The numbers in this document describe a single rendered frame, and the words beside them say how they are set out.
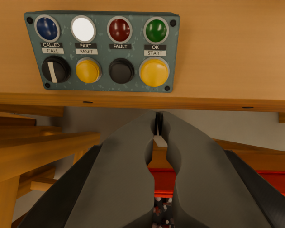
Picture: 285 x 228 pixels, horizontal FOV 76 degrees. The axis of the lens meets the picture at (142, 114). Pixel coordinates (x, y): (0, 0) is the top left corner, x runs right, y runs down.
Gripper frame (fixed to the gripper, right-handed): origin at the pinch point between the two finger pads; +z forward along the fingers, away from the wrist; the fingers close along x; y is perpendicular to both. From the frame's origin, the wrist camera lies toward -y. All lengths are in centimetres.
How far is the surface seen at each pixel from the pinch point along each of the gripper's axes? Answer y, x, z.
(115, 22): -4.6, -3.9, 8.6
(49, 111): 44, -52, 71
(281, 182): 14.0, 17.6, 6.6
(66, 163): 78, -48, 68
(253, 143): 65, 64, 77
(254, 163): 16.9, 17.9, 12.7
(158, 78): 0.3, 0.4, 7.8
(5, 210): 33.2, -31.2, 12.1
